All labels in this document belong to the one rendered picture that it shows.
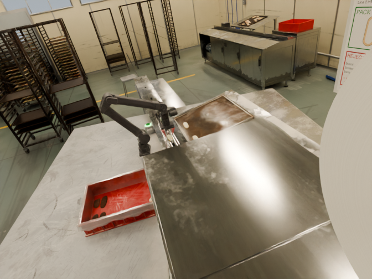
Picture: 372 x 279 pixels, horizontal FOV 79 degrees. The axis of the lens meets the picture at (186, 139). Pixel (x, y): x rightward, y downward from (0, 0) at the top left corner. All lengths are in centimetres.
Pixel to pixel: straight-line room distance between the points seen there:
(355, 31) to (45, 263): 173
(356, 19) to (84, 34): 798
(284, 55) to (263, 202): 390
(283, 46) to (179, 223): 397
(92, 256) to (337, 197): 119
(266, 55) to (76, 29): 619
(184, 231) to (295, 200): 30
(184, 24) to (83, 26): 332
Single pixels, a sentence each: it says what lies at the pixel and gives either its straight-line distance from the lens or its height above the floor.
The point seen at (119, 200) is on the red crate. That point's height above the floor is 82.
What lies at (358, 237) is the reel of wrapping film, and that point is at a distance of 24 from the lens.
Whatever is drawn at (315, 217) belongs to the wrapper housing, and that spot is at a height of 130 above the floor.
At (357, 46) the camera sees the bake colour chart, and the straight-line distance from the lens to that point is 121.
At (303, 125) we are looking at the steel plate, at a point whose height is 82.
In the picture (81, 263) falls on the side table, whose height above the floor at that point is 82.
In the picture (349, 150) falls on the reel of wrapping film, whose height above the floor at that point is 168.
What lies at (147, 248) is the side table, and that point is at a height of 82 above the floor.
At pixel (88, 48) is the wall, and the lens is 864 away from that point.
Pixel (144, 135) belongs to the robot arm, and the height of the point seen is 98.
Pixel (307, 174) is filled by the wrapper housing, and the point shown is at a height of 130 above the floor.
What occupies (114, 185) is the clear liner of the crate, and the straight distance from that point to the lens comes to 152.
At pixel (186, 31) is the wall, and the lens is 899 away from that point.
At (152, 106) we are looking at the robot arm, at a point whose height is 117.
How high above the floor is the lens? 180
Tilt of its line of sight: 33 degrees down
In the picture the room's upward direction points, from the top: 12 degrees counter-clockwise
